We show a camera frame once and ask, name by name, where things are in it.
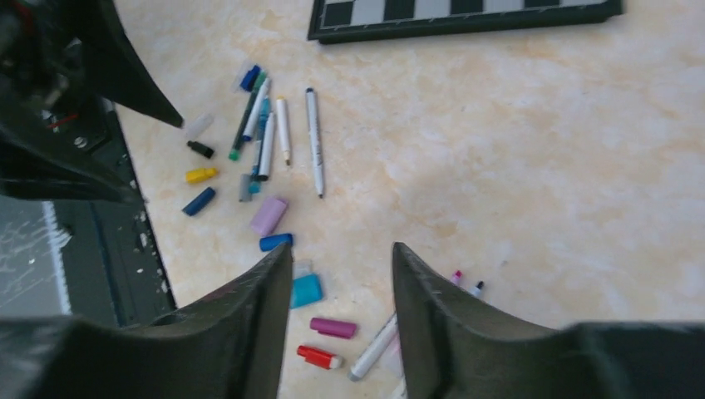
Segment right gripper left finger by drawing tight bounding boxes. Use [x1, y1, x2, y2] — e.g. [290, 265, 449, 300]
[1, 244, 293, 398]

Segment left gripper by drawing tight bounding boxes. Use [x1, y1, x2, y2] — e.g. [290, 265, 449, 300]
[1, 1, 184, 203]

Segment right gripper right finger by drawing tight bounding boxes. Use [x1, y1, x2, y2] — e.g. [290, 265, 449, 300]
[392, 242, 704, 398]

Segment thick blue whiteboard marker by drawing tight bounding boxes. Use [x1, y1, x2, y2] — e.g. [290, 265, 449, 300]
[469, 281, 485, 298]

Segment purple highlighter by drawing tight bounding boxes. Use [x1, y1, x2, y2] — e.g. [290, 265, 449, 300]
[450, 270, 463, 286]

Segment red pen cap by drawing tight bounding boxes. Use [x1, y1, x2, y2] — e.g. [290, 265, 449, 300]
[296, 345, 343, 370]

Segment light blue highlighter cap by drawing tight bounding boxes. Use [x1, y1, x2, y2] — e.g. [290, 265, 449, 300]
[290, 273, 324, 309]

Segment magenta pen cap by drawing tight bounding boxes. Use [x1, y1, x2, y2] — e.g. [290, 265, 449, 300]
[309, 318, 357, 339]

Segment purple highlighter cap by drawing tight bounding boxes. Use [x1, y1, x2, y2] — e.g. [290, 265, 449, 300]
[249, 196, 288, 237]

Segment clear teal pen cap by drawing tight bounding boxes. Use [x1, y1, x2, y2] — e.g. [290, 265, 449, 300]
[185, 113, 214, 140]

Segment grey marker cap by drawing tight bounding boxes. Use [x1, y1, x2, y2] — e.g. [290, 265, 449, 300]
[239, 174, 252, 202]

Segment green pen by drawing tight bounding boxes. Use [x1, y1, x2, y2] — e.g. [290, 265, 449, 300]
[229, 69, 267, 161]

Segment grey white marker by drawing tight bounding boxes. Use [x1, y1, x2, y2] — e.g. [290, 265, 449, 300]
[348, 313, 398, 382]

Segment black grey chessboard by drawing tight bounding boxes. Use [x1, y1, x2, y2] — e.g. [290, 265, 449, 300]
[308, 0, 624, 45]

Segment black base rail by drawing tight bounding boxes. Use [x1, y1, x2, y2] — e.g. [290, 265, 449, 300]
[53, 97, 176, 328]

